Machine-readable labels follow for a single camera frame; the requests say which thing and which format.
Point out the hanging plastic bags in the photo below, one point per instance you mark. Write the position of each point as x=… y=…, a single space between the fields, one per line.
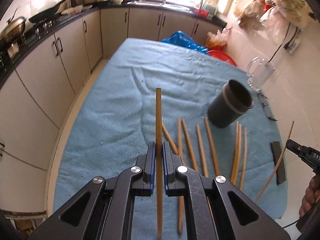
x=272 y=17

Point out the lower kitchen cabinets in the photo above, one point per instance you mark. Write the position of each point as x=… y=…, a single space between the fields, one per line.
x=38 y=91

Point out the right hand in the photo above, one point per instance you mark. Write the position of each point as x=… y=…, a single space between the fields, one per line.
x=309 y=198

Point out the clear glass beer mug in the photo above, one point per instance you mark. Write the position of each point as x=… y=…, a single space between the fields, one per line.
x=259 y=70

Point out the dark grey utensil cup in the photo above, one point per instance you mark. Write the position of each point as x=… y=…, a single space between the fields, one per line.
x=233 y=101

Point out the red plastic basin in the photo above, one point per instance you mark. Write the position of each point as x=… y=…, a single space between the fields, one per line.
x=221 y=56

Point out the blue plastic bag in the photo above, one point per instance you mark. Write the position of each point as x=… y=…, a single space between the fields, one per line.
x=181 y=39

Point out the steel wok with lid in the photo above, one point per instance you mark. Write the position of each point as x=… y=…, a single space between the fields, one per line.
x=14 y=29

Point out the white wall power strip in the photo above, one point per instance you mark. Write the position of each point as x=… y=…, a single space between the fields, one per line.
x=294 y=44

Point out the black frying pan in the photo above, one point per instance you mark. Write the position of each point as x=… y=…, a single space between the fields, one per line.
x=46 y=13

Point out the orange bag bin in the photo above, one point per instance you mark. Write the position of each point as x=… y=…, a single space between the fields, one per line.
x=218 y=40

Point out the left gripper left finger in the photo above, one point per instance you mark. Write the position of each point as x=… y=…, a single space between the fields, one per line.
x=149 y=170

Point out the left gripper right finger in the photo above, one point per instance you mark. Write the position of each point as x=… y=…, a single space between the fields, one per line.
x=173 y=181

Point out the red small basket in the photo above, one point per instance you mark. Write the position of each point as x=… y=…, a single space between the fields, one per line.
x=201 y=12

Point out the black frame eyeglasses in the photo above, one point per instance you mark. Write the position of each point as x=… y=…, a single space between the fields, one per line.
x=265 y=106

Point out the blue towel table cover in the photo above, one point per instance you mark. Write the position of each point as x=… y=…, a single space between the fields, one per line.
x=117 y=120

